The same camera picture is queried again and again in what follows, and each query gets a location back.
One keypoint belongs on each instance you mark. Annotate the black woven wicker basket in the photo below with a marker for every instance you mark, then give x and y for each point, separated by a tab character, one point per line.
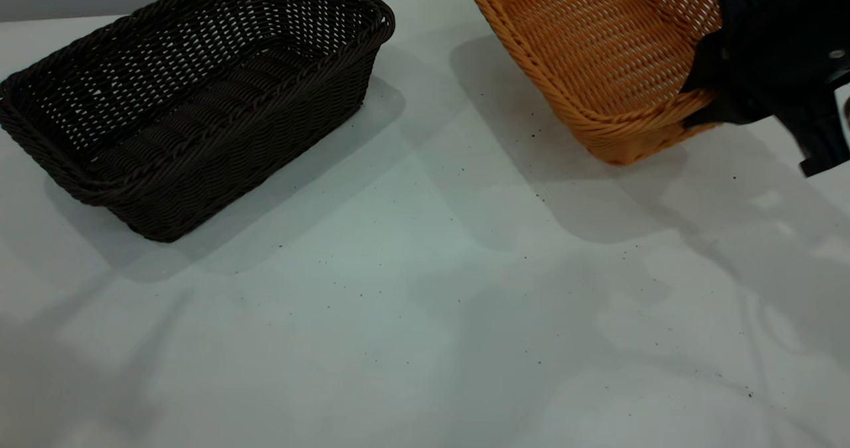
172	189

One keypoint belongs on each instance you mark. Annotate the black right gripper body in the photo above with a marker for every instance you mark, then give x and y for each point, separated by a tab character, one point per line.
783	43

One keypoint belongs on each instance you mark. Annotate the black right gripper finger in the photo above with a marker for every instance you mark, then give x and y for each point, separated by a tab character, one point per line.
727	111
705	63

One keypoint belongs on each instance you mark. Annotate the orange woven wicker basket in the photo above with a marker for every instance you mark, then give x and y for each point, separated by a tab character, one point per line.
597	50

